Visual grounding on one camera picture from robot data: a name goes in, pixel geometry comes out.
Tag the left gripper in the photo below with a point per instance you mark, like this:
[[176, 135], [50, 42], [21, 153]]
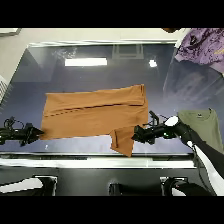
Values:
[[28, 134]]

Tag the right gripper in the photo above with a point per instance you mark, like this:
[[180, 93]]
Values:
[[144, 134]]

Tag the brown garment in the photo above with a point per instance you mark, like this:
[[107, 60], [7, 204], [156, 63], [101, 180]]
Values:
[[96, 116]]

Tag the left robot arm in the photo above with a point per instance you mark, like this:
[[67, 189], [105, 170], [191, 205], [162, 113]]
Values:
[[10, 135]]

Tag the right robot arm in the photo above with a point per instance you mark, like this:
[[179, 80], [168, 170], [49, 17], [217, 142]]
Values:
[[205, 148]]

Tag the purple patterned garment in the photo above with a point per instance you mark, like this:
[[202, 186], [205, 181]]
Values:
[[203, 46]]

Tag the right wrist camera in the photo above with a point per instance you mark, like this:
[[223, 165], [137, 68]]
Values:
[[154, 117]]

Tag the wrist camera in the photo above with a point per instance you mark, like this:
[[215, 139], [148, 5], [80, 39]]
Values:
[[154, 117], [10, 122]]

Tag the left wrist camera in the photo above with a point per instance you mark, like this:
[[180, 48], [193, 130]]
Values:
[[10, 122]]

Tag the silver frame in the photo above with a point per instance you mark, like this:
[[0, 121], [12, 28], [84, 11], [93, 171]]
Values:
[[100, 163]]

